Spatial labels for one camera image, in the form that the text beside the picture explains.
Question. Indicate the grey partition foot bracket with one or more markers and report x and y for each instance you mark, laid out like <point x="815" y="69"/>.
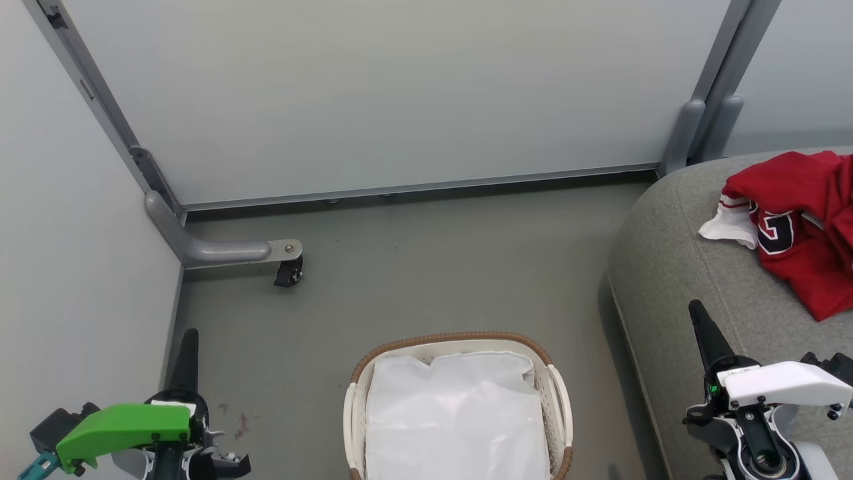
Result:
<point x="213" y="252"/>

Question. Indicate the black caster wheel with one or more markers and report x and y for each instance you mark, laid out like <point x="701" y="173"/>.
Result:
<point x="288" y="273"/>

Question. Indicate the grey partition base rail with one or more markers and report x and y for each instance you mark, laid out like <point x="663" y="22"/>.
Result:
<point x="413" y="188"/>

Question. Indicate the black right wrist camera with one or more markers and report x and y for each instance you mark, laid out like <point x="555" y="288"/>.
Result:
<point x="833" y="366"/>

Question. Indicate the teal left camera connector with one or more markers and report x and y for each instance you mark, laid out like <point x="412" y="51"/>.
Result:
<point x="36" y="466"/>

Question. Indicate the grey slim partition post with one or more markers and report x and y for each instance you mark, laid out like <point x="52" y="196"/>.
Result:
<point x="86" y="86"/>

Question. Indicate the white woven laundry basket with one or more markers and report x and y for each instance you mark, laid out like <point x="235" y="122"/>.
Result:
<point x="356" y="413"/>

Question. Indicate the red and white jersey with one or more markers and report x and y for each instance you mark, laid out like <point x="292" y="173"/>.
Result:
<point x="806" y="226"/>

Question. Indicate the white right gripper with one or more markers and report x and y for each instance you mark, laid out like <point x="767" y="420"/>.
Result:
<point x="786" y="383"/>

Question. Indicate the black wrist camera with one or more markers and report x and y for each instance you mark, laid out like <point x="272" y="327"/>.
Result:
<point x="56" y="423"/>
<point x="833" y="366"/>

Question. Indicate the white cloth basket liner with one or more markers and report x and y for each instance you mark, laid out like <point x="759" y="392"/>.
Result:
<point x="460" y="420"/>

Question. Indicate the grey fabric sofa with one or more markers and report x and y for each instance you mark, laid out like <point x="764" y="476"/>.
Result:
<point x="673" y="280"/>

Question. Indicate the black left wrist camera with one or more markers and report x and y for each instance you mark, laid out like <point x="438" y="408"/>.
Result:
<point x="56" y="423"/>

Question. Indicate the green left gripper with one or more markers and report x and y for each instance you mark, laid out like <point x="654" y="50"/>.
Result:
<point x="126" y="426"/>

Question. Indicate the grey double partition post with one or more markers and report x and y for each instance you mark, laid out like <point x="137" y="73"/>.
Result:
<point x="726" y="80"/>

